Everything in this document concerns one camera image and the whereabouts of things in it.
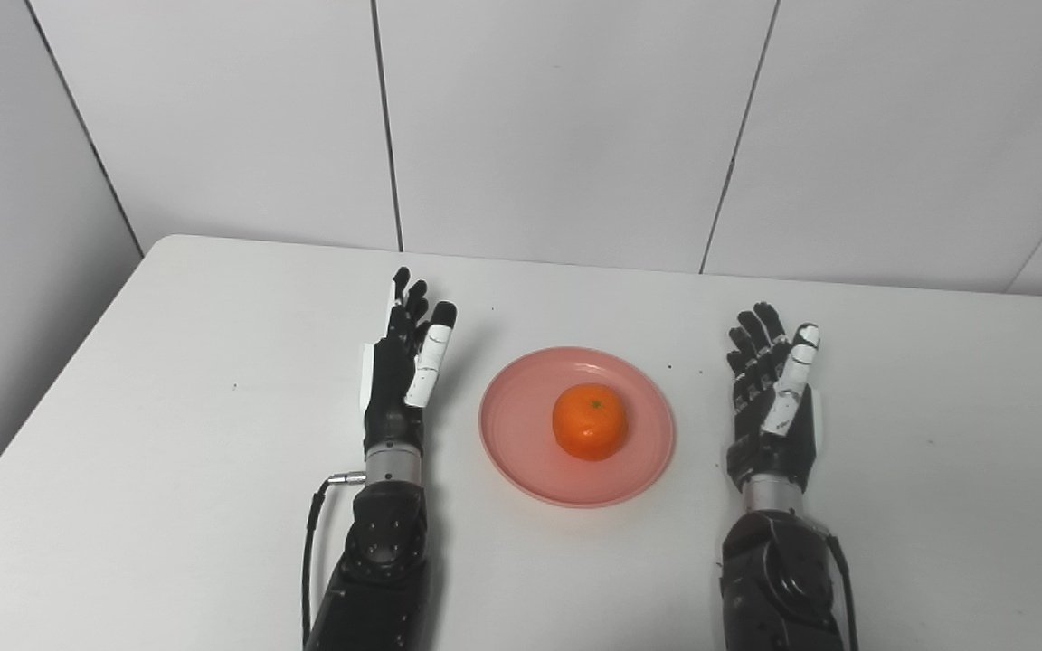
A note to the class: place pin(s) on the orange fruit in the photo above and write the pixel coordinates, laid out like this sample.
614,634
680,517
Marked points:
590,422

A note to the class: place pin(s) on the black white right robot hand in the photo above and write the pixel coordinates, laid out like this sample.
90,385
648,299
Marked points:
774,425

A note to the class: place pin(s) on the pink round plate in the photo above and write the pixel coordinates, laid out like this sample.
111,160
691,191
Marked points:
521,425

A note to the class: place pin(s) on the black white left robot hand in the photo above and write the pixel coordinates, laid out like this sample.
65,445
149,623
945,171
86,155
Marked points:
394,389

